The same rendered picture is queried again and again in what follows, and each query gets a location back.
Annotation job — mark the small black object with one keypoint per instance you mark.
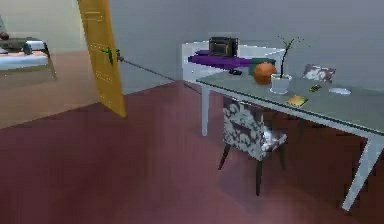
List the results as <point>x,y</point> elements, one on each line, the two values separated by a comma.
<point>235,72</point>

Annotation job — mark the teal box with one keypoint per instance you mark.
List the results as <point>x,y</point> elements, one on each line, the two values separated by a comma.
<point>258,63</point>

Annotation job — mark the white side table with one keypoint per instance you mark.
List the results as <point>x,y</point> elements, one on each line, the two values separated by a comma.
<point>196,71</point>

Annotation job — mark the white plate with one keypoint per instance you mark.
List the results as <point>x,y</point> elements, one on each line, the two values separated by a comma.
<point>339,91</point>

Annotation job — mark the yellow square book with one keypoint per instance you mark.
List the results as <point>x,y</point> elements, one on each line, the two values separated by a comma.
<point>297,100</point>

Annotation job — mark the house plant in white pot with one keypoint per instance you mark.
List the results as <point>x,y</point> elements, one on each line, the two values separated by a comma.
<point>281,82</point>

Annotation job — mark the small dark green remote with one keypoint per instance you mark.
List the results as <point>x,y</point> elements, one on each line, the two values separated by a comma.
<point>314,88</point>

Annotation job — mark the black boxy appliance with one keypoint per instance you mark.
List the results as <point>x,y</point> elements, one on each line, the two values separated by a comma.
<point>223,46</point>

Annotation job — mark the yellow room door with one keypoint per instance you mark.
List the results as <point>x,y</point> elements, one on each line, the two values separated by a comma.
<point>101,56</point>

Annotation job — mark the purple flat cloth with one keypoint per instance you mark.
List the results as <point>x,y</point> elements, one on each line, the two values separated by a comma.
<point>218,61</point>

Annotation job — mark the grey table with white legs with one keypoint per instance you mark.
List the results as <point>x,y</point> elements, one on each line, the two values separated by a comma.
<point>333,103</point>

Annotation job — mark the orange ball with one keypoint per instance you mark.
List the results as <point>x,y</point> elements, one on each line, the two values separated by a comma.
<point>264,73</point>

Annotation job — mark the dark grey lump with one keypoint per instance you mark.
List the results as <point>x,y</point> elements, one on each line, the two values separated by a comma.
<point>15,45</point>

